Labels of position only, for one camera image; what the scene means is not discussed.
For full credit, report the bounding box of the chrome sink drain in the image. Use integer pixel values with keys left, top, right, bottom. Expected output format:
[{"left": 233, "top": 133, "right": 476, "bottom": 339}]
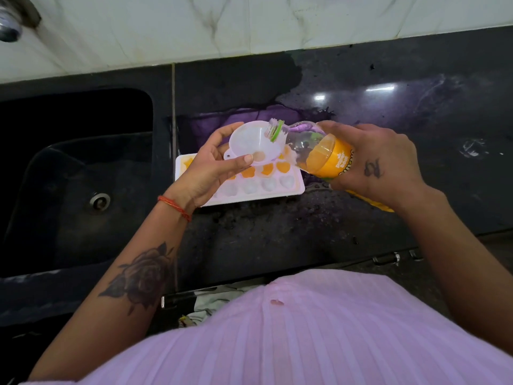
[{"left": 89, "top": 192, "right": 112, "bottom": 212}]

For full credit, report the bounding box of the person's right forearm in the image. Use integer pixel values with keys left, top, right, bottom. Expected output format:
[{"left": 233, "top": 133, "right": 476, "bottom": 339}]
[{"left": 397, "top": 188, "right": 513, "bottom": 356}]

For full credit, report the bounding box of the pink striped shirt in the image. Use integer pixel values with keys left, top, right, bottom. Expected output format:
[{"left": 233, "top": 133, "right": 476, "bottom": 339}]
[{"left": 20, "top": 269, "right": 513, "bottom": 385}]

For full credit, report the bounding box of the white plastic funnel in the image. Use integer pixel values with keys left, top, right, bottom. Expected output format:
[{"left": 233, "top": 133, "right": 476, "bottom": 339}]
[{"left": 223, "top": 120, "right": 283, "bottom": 164}]

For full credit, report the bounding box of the black stone sink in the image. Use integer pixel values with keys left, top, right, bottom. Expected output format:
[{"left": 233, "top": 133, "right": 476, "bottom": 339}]
[{"left": 0, "top": 88, "right": 155, "bottom": 277}]

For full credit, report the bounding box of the chrome wall tap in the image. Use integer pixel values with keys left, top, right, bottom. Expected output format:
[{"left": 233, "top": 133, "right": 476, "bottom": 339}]
[{"left": 0, "top": 0, "right": 42, "bottom": 43}]

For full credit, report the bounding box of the person's left hand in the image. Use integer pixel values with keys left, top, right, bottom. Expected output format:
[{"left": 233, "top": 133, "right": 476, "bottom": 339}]
[{"left": 164, "top": 122, "right": 254, "bottom": 215}]

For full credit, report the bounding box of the floral patterned cloth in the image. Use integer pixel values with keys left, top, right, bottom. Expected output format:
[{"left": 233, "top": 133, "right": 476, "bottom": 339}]
[{"left": 178, "top": 290, "right": 249, "bottom": 327}]

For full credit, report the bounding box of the person's left forearm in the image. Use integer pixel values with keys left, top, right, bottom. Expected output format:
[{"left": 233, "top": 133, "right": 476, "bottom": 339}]
[{"left": 28, "top": 206, "right": 191, "bottom": 381}]

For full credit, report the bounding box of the white ice cube tray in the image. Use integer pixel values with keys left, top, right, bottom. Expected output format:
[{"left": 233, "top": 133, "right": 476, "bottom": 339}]
[{"left": 175, "top": 146, "right": 306, "bottom": 208}]

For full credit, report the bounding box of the orange juice bottle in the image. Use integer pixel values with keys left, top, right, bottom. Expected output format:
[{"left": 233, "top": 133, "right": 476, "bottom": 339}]
[{"left": 267, "top": 119, "right": 395, "bottom": 213}]

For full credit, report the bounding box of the person's right hand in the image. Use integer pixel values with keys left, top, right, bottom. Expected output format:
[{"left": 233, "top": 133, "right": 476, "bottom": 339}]
[{"left": 316, "top": 120, "right": 446, "bottom": 213}]

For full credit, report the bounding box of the orange thread bracelet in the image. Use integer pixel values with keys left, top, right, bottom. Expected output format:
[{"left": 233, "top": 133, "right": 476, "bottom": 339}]
[{"left": 157, "top": 195, "right": 193, "bottom": 223}]

